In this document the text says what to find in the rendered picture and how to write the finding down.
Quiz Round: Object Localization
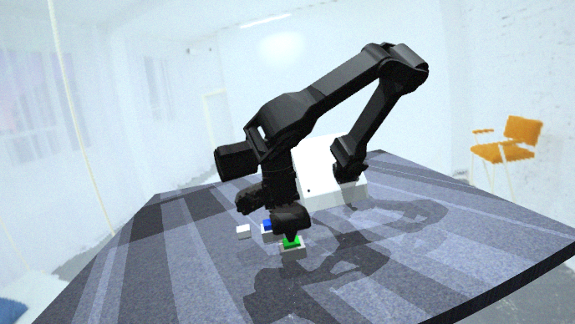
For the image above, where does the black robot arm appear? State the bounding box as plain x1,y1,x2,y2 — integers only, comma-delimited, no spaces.
213,42,429,215

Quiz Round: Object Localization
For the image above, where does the blue button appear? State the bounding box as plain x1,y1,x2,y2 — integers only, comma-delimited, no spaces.
261,219,284,243

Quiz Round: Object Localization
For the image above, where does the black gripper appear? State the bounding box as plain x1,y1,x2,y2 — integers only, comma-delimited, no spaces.
262,165,311,242

